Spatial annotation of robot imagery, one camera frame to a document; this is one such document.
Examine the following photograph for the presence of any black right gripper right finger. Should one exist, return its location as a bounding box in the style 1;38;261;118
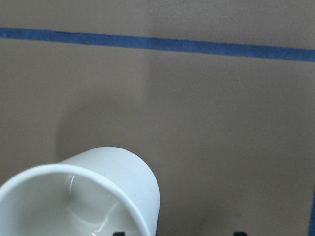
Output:
233;232;245;236

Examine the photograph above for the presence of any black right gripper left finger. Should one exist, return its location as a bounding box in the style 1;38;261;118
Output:
112;232;125;236

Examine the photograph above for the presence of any white smiley face mug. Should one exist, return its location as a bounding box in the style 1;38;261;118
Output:
0;147;160;236

